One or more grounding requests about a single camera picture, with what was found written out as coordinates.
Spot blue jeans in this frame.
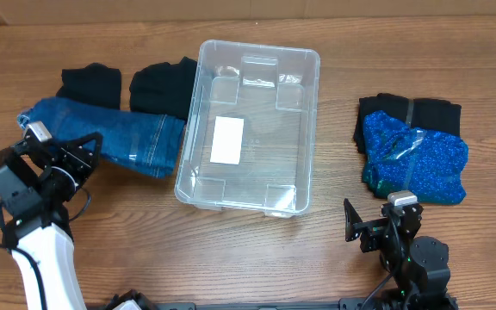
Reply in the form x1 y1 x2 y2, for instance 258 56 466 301
17 96 185 178

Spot blue sparkly garment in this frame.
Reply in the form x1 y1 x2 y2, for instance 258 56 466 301
362 111 468 205

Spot black cloth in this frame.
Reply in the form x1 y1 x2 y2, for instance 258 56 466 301
353 93 462 153

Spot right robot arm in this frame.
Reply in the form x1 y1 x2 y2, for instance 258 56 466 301
339 191 458 310

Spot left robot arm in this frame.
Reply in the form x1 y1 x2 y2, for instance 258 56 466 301
0 132 102 309

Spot black folded sock left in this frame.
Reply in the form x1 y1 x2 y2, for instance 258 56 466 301
56 63 121 109

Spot black folded sock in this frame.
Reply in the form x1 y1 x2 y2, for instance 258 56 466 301
129 57 197 121
56 63 121 109

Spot black folded sock right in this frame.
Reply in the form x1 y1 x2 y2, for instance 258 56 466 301
129 57 197 121

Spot clear plastic storage bin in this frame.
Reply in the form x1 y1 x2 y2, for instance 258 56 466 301
174 40 320 218

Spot white label in bin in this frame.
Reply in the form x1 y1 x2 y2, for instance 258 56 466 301
210 116 244 164

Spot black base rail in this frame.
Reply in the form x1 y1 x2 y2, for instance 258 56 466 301
87 290 364 310

